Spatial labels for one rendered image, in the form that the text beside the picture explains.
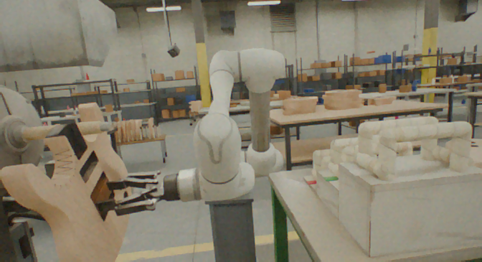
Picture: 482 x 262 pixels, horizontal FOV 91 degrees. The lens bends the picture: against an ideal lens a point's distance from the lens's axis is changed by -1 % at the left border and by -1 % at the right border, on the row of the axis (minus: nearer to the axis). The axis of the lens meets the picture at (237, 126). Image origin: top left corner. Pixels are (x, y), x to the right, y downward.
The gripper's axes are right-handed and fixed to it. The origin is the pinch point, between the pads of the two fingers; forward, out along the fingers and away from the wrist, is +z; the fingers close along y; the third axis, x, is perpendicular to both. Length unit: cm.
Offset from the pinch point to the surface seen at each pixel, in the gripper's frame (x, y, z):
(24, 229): -19.7, 9.9, 36.9
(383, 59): -253, 932, -794
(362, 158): 11, -11, -66
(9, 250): -17.1, 0.0, 33.8
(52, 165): -0.4, 18.2, 23.8
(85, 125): 20.0, 3.6, -0.3
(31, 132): 19.8, 3.5, 12.7
